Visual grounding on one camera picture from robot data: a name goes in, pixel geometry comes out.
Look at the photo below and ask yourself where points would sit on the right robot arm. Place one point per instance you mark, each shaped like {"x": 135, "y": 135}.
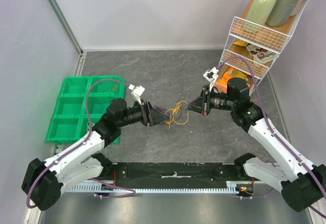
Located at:
{"x": 300, "y": 181}

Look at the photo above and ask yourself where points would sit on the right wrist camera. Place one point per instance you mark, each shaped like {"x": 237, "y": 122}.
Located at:
{"x": 211, "y": 76}

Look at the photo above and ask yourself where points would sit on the yellow snack bag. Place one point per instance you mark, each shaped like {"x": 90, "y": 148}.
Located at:
{"x": 241, "y": 43}

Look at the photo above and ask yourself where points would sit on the dark green bottle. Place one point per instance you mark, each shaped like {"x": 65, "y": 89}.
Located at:
{"x": 281, "y": 12}

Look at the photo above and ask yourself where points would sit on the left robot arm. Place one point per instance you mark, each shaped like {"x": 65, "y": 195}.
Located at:
{"x": 45, "y": 181}

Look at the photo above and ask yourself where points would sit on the green compartment bin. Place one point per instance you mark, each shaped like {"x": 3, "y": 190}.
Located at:
{"x": 69, "y": 121}

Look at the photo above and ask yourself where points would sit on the orange snack box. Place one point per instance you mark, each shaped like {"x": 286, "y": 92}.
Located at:
{"x": 221, "y": 83}

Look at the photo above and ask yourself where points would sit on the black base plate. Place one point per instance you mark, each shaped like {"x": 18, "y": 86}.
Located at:
{"x": 173, "y": 175}

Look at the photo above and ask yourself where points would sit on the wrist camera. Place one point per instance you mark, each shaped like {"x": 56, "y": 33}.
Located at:
{"x": 136, "y": 92}
{"x": 211, "y": 76}

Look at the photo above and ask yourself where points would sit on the white wire shelf rack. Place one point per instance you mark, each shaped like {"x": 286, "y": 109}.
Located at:
{"x": 260, "y": 34}

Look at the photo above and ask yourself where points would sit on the light green spray bottle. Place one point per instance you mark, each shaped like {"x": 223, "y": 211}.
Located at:
{"x": 258, "y": 15}

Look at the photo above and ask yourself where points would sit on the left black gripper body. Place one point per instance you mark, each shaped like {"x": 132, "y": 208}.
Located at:
{"x": 145, "y": 118}

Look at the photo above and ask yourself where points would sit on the aluminium rail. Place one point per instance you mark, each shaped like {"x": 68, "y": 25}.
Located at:
{"x": 105, "y": 187}

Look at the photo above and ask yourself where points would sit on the chobani yogurt pack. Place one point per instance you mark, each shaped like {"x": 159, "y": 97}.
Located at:
{"x": 261, "y": 55}

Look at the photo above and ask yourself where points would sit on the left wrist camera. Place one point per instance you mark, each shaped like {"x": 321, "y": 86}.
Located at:
{"x": 136, "y": 92}

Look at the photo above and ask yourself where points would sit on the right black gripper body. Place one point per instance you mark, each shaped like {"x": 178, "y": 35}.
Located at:
{"x": 205, "y": 101}

